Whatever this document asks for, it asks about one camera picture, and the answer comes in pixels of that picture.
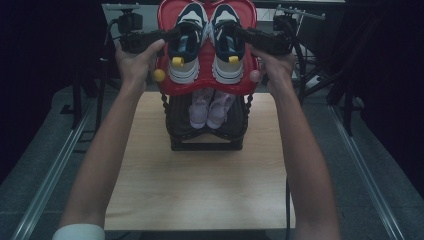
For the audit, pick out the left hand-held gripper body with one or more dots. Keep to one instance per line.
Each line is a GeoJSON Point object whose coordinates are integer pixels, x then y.
{"type": "Point", "coordinates": [133, 41]}

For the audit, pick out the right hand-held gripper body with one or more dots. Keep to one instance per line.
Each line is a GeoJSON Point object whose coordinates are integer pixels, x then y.
{"type": "Point", "coordinates": [276, 41]}

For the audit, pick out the navy and white sneaker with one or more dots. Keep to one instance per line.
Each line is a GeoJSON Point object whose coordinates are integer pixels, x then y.
{"type": "Point", "coordinates": [186, 68]}
{"type": "Point", "coordinates": [228, 71]}

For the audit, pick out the red and black shoe rack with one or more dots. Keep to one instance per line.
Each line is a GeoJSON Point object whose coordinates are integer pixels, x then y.
{"type": "Point", "coordinates": [206, 88]}

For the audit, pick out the purple jelly sandal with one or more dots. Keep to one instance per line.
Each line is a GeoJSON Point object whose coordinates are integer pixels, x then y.
{"type": "Point", "coordinates": [218, 111]}
{"type": "Point", "coordinates": [199, 111]}

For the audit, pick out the person's left hand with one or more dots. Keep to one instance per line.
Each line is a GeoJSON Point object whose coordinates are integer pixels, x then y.
{"type": "Point", "coordinates": [136, 70]}

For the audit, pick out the person's right hand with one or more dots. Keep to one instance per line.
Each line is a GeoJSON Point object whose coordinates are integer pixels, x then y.
{"type": "Point", "coordinates": [278, 71]}

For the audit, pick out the white power strip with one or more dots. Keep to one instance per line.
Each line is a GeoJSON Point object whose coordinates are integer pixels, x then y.
{"type": "Point", "coordinates": [314, 82]}

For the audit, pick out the black metal stand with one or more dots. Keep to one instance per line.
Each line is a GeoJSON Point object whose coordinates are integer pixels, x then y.
{"type": "Point", "coordinates": [348, 110]}
{"type": "Point", "coordinates": [77, 100]}

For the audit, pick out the dark curtain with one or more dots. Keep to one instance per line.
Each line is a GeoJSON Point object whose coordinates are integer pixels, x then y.
{"type": "Point", "coordinates": [386, 83]}
{"type": "Point", "coordinates": [40, 66]}

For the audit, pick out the white shirt sleeve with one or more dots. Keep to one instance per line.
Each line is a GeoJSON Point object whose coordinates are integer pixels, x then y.
{"type": "Point", "coordinates": [78, 232]}

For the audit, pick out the metal floor rail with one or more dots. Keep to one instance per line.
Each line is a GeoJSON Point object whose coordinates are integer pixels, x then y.
{"type": "Point", "coordinates": [366, 180]}
{"type": "Point", "coordinates": [40, 200]}

